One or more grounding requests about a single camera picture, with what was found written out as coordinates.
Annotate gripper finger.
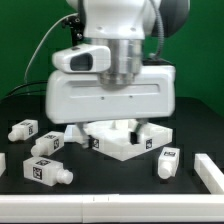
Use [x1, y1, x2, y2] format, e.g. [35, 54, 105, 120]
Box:
[76, 122, 90, 149]
[130, 119, 148, 145]

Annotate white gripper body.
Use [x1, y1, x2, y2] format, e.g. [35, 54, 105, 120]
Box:
[45, 66, 175, 124]

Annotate white square table top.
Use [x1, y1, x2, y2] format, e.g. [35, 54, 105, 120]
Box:
[74, 119, 174, 162]

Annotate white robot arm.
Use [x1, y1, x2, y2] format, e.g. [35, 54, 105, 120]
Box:
[46, 0, 190, 143]

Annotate white left fence block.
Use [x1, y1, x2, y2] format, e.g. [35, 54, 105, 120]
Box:
[0, 153, 6, 177]

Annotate white marker base plate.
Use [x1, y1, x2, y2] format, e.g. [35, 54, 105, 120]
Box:
[64, 125, 79, 142]

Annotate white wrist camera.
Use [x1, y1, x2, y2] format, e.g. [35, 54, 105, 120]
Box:
[52, 44, 111, 73]

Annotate black cables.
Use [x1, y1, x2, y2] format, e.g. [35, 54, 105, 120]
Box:
[0, 79, 49, 103]

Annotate grey cable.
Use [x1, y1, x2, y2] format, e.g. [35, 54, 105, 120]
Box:
[23, 13, 79, 84]

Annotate white front fence rail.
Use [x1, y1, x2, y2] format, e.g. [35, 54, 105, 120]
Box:
[0, 195, 224, 223]

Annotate white fence rail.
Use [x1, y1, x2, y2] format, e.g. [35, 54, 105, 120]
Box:
[0, 195, 224, 223]
[194, 154, 224, 195]

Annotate white right fence rail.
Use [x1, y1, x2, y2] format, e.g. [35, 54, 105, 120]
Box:
[194, 154, 224, 195]

